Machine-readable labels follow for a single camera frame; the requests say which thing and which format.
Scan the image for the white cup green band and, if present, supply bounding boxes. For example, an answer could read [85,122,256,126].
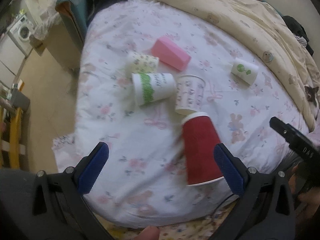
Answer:
[132,73,176,106]

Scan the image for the floral white bed sheet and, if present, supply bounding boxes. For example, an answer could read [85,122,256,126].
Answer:
[53,0,309,228]

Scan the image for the small floral paper cup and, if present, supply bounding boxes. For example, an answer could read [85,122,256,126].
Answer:
[126,51,159,76]

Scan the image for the white washing machine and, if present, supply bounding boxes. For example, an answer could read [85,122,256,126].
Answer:
[8,14,34,58]

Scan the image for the teal bed frame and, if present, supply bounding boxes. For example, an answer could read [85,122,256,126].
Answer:
[55,0,95,51]

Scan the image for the cream bear print duvet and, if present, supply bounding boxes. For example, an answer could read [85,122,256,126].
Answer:
[157,0,319,130]

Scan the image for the red corrugated paper cup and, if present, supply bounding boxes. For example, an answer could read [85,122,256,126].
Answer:
[182,112,223,186]

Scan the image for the white cup green leaf print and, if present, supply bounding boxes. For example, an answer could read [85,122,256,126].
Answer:
[231,59,259,86]

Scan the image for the dark clothes by wall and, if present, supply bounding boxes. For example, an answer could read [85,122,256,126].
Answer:
[282,16,314,56]

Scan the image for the person's hand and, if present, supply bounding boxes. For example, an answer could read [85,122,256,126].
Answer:
[133,226,160,240]

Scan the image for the pink paper cup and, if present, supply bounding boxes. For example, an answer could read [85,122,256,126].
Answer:
[151,36,191,72]

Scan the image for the white cup pink pattern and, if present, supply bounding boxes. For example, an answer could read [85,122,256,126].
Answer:
[175,75,206,115]

